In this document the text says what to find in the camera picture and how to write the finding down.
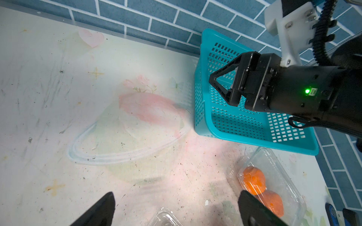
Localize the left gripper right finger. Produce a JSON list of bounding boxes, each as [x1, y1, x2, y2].
[[238, 190, 287, 226]]

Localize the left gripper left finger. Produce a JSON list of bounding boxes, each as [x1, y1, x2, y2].
[[71, 192, 116, 226]]

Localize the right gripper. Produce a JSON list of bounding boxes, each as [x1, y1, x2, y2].
[[209, 51, 281, 112]]

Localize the teal plastic basket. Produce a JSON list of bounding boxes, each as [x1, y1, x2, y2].
[[194, 29, 319, 156]]

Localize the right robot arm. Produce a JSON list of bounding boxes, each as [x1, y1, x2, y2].
[[209, 36, 362, 150]]

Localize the orange back container right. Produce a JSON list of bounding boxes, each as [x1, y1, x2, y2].
[[257, 190, 284, 218]]

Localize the orange container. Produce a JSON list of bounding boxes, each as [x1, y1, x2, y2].
[[242, 166, 266, 195], [257, 190, 284, 218]]

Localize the orange back container left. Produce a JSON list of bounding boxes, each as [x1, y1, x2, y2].
[[242, 166, 266, 195]]

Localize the clear clamshell container back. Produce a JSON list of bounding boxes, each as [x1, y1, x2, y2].
[[227, 147, 306, 226]]

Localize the clear clamshell container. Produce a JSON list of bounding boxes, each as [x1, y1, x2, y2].
[[227, 147, 306, 226], [148, 208, 182, 226]]

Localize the clear clamshell container middle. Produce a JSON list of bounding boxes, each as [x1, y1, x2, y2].
[[148, 208, 182, 226]]

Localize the blue stapler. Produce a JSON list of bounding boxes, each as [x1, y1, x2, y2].
[[325, 203, 362, 226]]

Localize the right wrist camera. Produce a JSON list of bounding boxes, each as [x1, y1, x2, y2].
[[264, 0, 319, 67]]

